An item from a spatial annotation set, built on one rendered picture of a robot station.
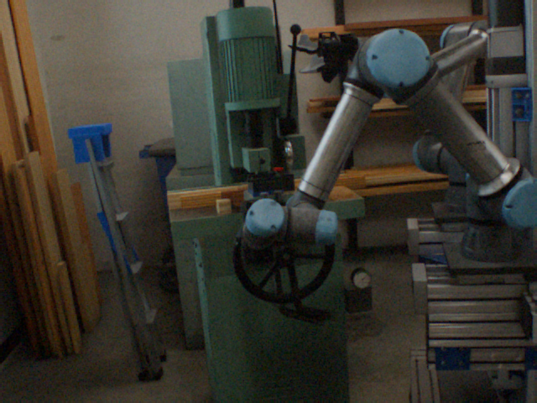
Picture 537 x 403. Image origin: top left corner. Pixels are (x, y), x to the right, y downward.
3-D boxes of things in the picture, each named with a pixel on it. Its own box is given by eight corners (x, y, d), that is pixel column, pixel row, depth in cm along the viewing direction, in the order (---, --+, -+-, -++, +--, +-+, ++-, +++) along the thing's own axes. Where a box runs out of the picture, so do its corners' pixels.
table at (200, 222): (172, 249, 164) (169, 228, 163) (169, 225, 194) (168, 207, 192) (377, 223, 174) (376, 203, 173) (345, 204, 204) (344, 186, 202)
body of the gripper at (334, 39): (316, 32, 178) (353, 29, 180) (313, 55, 184) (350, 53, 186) (322, 44, 173) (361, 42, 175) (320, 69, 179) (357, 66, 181)
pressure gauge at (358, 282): (353, 295, 180) (352, 271, 179) (349, 291, 184) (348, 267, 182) (372, 293, 182) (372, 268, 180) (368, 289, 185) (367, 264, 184)
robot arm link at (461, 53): (523, 45, 188) (422, 101, 169) (496, 48, 197) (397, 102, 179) (515, 12, 184) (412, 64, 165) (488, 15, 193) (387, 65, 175)
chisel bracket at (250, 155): (250, 177, 186) (247, 150, 184) (243, 171, 199) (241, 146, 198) (273, 175, 187) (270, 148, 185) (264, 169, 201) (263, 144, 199)
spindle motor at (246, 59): (228, 112, 177) (219, 7, 171) (222, 111, 194) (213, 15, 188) (285, 107, 180) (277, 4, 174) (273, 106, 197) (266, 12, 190)
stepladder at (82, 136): (130, 385, 262) (62, 128, 238) (139, 360, 286) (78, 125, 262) (165, 377, 262) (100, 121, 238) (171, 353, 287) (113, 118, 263)
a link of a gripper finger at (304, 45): (292, 28, 182) (320, 35, 180) (291, 44, 186) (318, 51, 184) (289, 32, 180) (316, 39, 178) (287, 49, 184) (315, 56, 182)
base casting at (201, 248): (202, 279, 177) (199, 250, 175) (191, 233, 233) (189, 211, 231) (344, 259, 185) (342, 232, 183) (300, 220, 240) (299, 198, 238)
